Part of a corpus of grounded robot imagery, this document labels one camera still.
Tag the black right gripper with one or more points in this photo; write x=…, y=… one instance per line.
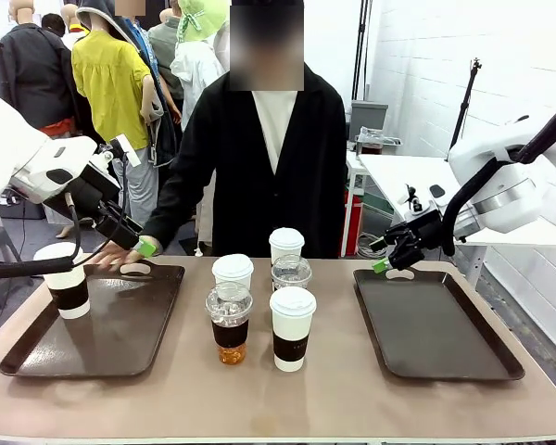
x=421, y=232

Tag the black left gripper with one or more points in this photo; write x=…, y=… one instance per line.
x=99, y=194

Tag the white paper cup black sleeve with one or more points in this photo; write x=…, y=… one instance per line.
x=291, y=334
x=233, y=272
x=286, y=245
x=67, y=278

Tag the clear dome-lid cup amber drink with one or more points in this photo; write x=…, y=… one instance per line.
x=230, y=334
x=291, y=274

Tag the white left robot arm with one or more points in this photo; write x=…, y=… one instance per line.
x=9, y=148

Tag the person's right forearm black sleeve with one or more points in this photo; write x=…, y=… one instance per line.
x=171, y=213

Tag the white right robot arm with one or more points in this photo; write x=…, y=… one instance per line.
x=514, y=194

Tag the brown plastic serving tray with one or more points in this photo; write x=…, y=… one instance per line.
x=120, y=334
x=435, y=329

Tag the person's right hand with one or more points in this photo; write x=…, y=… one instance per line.
x=116, y=257

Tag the red box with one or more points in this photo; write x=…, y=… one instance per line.
x=353, y=227

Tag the white side table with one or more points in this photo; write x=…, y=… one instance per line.
x=398, y=171

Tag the person in black jacket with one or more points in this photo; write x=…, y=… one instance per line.
x=241, y=185

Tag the clear plastic bag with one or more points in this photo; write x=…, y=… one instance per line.
x=377, y=139

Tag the black equipment box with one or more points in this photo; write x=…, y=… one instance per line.
x=18, y=206

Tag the grey box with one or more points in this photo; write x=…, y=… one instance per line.
x=368, y=118

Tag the person in grey-green shirt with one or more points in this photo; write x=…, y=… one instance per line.
x=164, y=46

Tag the black vertical pole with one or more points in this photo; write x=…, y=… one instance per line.
x=361, y=46

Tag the mannequin in black jacket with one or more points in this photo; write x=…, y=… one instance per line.
x=32, y=69

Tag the green bucket hat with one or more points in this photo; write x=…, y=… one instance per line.
x=199, y=18

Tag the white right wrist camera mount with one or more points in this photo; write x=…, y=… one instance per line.
x=412, y=199

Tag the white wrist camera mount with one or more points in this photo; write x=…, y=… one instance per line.
x=412, y=199
x=129, y=150

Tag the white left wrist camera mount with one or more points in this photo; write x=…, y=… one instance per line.
x=129, y=150

